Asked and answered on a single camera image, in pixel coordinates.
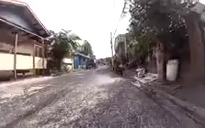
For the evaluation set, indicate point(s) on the dark vehicle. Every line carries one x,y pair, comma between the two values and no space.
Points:
91,64

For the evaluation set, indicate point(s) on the large dark tree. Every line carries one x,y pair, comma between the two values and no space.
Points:
160,60

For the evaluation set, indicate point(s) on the white barrel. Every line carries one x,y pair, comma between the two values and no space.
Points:
172,70

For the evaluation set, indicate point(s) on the wooden house with porch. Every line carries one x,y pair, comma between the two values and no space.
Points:
10,60

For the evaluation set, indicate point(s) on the raised concrete pavement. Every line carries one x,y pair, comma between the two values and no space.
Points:
193,96

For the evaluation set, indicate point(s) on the brown wall with gate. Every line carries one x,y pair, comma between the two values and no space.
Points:
195,50

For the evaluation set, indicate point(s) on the tall tree behind blue building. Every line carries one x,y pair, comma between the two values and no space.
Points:
87,48

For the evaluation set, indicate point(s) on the broad leafy tree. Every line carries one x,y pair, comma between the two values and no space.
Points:
61,45

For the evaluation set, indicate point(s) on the blue building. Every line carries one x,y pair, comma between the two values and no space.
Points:
79,61

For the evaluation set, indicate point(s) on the grey building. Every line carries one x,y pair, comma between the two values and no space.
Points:
120,46

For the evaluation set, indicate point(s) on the grey gravel road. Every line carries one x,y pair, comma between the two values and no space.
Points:
90,100

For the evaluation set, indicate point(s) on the utility pole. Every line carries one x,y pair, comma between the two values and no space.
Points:
112,50

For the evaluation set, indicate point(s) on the pale concrete strip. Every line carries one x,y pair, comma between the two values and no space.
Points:
16,82

